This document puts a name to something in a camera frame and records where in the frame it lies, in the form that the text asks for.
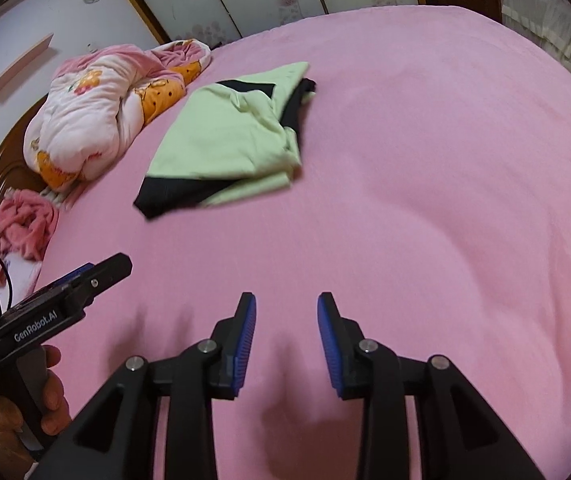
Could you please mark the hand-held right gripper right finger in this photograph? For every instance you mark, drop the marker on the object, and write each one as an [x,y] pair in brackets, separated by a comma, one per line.
[330,350]

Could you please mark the cream cloth covered furniture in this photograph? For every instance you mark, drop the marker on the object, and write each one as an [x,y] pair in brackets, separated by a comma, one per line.
[555,25]

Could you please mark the floral pink and white quilt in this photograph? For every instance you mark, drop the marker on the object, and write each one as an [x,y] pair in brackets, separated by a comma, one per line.
[95,110]

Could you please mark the crumpled pink cloth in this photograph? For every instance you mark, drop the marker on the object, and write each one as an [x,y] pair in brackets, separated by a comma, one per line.
[25,220]

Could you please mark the white pillow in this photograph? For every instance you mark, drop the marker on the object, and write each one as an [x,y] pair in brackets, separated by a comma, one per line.
[22,272]

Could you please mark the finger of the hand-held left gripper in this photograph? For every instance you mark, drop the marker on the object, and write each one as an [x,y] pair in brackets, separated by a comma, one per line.
[110,270]
[65,277]

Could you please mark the person's left hand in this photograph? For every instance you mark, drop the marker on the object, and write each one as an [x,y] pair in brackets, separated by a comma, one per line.
[57,405]

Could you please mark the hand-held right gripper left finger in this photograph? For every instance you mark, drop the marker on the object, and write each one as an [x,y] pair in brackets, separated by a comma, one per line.
[245,350]

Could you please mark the pink bed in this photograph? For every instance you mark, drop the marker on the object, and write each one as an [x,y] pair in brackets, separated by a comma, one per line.
[415,160]

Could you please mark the green and black hooded jacket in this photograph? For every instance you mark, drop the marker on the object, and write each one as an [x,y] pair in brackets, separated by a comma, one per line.
[215,130]

